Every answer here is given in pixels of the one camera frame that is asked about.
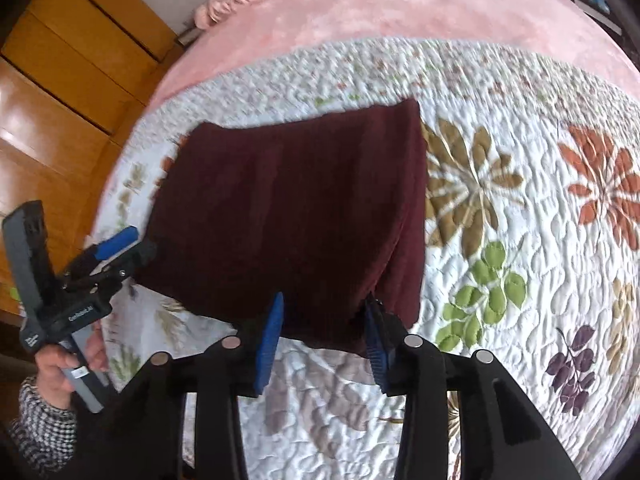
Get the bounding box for person's left hand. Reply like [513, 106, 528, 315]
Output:
[33, 321, 109, 411]

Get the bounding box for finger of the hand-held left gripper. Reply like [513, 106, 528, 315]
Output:
[74, 225, 141, 273]
[64, 240, 158, 294]

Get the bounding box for pink fleece blanket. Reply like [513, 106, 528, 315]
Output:
[144, 0, 640, 113]

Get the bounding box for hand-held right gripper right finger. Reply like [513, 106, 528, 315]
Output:
[363, 296, 584, 480]

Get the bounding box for floral quilted bedspread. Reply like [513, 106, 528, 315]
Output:
[91, 35, 640, 480]

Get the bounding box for maroon pants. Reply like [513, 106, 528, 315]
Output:
[133, 97, 429, 357]

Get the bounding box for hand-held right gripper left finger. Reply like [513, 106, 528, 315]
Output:
[107, 291, 286, 480]

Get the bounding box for wooden wardrobe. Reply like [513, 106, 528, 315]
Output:
[0, 0, 187, 323]

